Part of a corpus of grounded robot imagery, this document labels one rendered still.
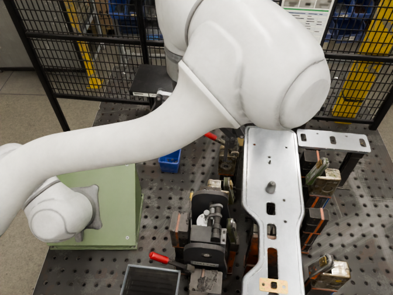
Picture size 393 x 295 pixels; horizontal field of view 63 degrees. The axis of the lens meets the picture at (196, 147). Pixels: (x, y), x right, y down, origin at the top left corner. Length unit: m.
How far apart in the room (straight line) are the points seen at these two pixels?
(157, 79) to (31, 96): 2.04
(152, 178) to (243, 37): 1.31
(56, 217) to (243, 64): 0.92
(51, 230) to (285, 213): 0.78
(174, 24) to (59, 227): 0.85
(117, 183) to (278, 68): 1.10
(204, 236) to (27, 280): 1.58
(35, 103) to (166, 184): 2.06
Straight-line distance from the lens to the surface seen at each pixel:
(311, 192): 1.32
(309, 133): 1.43
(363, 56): 1.69
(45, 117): 3.16
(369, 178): 1.79
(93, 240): 1.41
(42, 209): 1.15
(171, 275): 0.88
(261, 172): 1.25
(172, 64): 0.50
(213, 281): 0.96
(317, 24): 1.55
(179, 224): 1.02
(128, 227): 1.36
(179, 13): 0.41
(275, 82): 0.30
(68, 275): 1.45
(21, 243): 2.46
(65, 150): 0.45
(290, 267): 1.09
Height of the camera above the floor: 1.99
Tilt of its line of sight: 49 degrees down
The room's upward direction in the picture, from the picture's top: straight up
